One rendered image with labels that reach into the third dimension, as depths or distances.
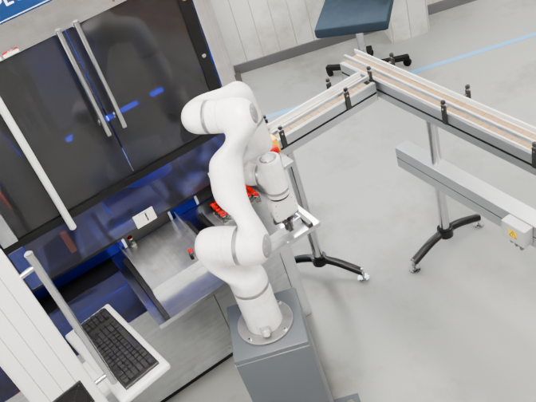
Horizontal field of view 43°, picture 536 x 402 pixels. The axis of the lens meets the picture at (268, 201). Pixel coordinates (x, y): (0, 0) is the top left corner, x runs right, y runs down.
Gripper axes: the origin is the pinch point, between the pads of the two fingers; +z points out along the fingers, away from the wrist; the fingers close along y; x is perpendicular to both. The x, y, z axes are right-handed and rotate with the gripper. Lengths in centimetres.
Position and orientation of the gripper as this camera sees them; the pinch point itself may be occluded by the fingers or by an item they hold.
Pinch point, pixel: (289, 225)
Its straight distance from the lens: 251.5
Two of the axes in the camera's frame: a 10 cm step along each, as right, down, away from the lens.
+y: -8.2, 5.0, -2.8
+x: 5.2, 4.3, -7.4
